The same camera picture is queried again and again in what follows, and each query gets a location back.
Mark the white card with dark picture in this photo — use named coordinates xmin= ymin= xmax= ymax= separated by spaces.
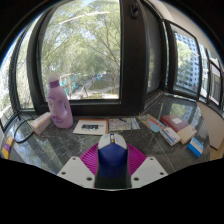
xmin=72 ymin=118 xmax=109 ymax=137

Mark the colourful illustrated leaflet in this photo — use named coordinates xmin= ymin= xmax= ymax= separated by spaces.
xmin=108 ymin=117 xmax=141 ymax=133

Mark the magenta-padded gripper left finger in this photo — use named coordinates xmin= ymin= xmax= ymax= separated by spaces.
xmin=56 ymin=143 xmax=100 ymax=190

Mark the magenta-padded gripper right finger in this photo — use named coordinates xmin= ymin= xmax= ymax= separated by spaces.
xmin=127 ymin=143 xmax=169 ymax=190

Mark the thick red book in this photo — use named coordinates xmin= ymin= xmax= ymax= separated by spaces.
xmin=160 ymin=114 xmax=198 ymax=145

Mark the black wire rack stand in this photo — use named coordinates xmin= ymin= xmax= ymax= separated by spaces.
xmin=13 ymin=114 xmax=36 ymax=144

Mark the small blue and white box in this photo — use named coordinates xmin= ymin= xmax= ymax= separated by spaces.
xmin=186 ymin=136 xmax=205 ymax=158

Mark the purple detergent bottle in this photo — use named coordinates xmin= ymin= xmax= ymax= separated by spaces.
xmin=46 ymin=73 xmax=74 ymax=130

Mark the small white orange box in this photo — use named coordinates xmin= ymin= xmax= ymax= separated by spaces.
xmin=30 ymin=111 xmax=54 ymax=136

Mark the blue and white computer mouse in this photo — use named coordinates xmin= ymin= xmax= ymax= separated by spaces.
xmin=97 ymin=133 xmax=129 ymax=180

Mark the teal and orange leaflet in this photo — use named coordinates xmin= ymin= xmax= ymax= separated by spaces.
xmin=137 ymin=113 xmax=167 ymax=134

